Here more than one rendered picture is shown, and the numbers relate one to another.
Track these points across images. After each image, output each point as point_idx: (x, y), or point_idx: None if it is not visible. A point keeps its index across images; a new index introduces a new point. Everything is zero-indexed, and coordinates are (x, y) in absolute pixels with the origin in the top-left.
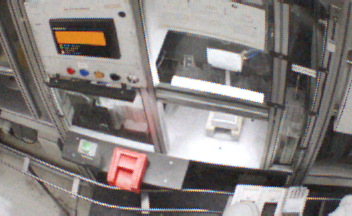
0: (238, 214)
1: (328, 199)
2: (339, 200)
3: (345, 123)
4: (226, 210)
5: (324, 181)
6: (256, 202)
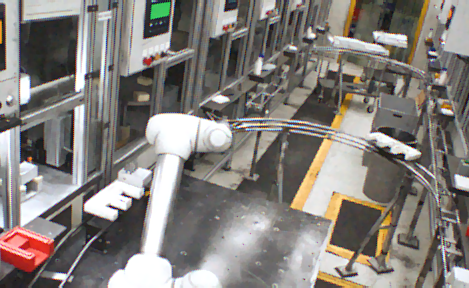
0: (165, 115)
1: None
2: (154, 167)
3: (133, 58)
4: (152, 127)
5: None
6: (114, 198)
